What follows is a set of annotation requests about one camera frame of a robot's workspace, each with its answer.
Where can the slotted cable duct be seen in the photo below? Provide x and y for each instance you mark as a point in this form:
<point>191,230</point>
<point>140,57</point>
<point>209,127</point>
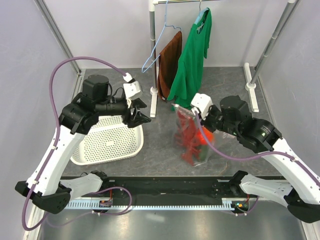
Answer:
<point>102,205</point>

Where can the clear zip top bag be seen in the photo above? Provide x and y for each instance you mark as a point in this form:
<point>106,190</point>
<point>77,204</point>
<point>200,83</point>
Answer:
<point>221,138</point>

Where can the green toy avocado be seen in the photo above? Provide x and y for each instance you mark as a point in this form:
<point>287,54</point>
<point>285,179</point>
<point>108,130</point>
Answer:
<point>203,153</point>

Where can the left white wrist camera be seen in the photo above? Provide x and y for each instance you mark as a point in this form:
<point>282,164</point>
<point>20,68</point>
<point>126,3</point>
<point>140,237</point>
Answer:
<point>132,89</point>

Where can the white perforated plastic basket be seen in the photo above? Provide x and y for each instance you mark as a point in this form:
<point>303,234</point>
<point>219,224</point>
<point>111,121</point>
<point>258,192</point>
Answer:
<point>107,141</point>

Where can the green t-shirt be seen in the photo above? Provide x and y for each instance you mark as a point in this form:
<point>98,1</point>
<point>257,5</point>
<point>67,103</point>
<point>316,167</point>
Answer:
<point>188,78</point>

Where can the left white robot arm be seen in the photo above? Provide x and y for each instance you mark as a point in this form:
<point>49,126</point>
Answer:
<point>45,187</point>

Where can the light blue clothes hanger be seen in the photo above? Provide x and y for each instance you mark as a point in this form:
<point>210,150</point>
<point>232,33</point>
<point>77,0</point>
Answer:
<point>201,12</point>

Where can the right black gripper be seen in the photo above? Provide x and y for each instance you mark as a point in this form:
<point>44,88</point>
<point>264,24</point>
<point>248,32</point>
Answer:
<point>205,122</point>

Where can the red toy lobster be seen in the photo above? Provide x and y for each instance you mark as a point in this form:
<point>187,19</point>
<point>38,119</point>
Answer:
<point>185,137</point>

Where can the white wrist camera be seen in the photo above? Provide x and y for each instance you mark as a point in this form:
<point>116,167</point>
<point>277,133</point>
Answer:
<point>132,89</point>
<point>201,104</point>

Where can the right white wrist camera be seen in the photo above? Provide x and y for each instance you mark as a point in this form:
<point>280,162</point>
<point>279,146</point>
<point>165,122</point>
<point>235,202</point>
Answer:
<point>201,104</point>

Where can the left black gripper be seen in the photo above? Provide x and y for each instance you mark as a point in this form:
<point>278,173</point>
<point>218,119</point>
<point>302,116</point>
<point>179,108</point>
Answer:
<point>138,118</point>

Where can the aluminium frame post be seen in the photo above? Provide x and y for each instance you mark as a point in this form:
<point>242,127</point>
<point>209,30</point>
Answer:
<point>47,15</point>

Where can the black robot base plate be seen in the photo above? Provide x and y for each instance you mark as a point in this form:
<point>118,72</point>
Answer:
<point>174,191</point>

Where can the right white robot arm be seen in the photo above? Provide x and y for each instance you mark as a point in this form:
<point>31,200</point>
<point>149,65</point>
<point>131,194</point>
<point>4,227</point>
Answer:
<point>301,196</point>

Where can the metal clothes rack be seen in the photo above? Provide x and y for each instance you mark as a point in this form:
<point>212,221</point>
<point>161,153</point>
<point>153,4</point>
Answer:
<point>250,79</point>

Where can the red toy tomato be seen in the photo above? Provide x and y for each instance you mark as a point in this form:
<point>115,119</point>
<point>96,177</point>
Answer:
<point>209,135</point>

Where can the brown hanging cloth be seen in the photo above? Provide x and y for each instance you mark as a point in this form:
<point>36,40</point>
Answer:
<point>168,65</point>

